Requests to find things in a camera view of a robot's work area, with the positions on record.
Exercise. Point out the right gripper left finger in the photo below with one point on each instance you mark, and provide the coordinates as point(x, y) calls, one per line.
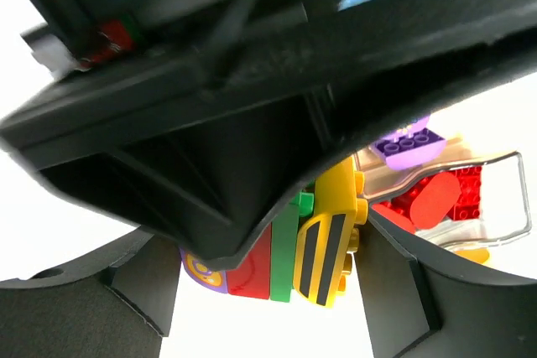
point(116, 301)

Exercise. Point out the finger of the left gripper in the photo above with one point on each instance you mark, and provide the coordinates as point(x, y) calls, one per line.
point(202, 142)

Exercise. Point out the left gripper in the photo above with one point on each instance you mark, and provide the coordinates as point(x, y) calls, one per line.
point(80, 34)

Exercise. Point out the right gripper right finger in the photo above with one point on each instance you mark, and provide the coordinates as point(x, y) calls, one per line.
point(423, 301)

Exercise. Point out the striped lego block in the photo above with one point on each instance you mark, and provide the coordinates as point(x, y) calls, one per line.
point(307, 248)

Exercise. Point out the purple green lego piece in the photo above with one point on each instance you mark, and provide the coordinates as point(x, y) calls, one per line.
point(411, 145)

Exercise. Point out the yellow oval lego brick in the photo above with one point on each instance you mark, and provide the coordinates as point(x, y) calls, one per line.
point(480, 256)

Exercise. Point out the red oval lego brick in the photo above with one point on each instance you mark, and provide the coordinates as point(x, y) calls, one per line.
point(432, 198)

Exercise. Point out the red arched lego brick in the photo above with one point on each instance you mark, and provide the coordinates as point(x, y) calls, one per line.
point(467, 206)

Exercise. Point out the grey translucent container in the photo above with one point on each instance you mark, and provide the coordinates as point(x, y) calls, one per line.
point(505, 210)

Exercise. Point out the tan translucent container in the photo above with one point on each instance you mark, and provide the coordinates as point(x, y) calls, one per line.
point(397, 172)

